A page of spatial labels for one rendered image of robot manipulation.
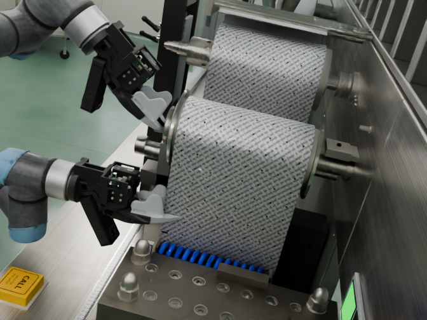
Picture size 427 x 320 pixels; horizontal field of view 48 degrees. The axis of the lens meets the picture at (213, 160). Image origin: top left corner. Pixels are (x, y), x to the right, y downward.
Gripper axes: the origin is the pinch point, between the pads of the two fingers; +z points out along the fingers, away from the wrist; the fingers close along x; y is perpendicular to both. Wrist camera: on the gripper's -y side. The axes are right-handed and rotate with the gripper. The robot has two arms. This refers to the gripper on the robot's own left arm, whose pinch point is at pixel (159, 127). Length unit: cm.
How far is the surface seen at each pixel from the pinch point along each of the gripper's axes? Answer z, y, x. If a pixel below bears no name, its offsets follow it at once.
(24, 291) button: 7.0, -34.6, -19.2
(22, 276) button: 5.2, -36.2, -15.7
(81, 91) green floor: -38, -192, 314
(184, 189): 11.1, -0.7, -7.5
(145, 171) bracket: 5.3, -8.7, -0.1
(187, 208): 14.5, -3.0, -7.4
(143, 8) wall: -81, -174, 549
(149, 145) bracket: 1.7, -5.0, 1.2
